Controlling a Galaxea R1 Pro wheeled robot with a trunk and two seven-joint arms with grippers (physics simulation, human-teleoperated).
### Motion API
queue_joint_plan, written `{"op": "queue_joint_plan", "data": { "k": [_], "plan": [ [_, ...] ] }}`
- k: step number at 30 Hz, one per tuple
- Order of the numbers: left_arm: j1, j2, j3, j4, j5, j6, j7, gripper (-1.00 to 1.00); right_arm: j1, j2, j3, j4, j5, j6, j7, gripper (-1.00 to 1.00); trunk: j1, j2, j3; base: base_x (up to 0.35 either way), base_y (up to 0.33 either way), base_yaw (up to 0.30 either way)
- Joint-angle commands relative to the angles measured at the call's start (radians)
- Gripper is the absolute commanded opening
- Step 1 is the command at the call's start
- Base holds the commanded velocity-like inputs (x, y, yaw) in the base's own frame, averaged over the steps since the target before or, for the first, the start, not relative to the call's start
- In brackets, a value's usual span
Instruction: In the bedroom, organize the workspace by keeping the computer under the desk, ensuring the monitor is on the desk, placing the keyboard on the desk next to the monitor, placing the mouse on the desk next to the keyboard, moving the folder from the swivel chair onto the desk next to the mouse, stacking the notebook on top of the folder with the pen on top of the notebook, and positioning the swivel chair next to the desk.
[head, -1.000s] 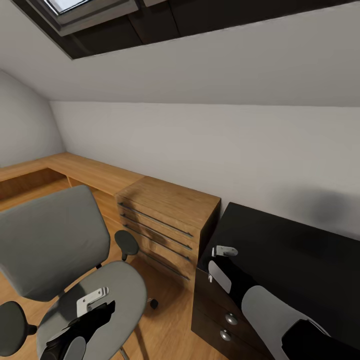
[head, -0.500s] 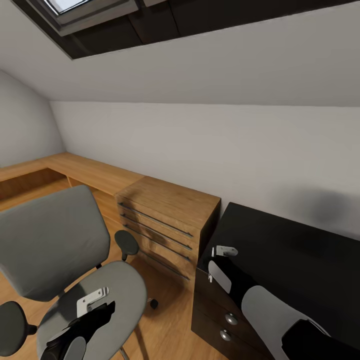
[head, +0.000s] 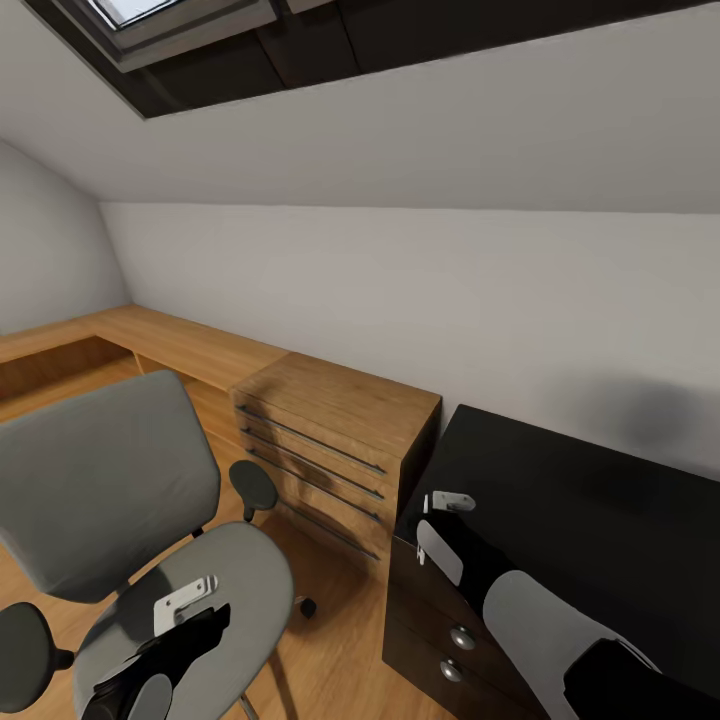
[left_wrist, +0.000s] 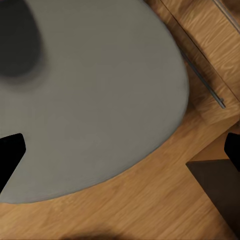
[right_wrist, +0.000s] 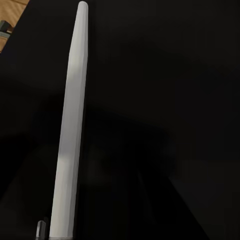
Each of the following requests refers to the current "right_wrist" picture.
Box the pen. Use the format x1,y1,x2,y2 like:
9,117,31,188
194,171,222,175
35,1,89,240

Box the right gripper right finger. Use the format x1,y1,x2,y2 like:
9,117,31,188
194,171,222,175
125,133,210,240

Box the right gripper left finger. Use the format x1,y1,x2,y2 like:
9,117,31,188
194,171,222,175
0,133,30,201

